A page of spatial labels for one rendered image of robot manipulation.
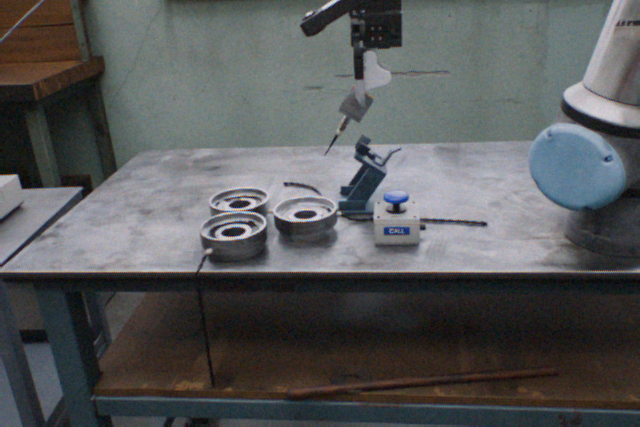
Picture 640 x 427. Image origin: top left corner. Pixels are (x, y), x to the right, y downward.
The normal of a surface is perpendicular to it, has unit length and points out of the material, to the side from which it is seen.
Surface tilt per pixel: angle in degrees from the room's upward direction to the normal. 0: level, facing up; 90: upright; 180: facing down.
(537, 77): 90
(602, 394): 0
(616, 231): 72
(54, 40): 90
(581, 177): 97
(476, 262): 0
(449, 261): 0
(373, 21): 90
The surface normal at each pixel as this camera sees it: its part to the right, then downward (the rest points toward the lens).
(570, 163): -0.72, 0.41
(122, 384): -0.06, -0.92
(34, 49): -0.10, 0.38
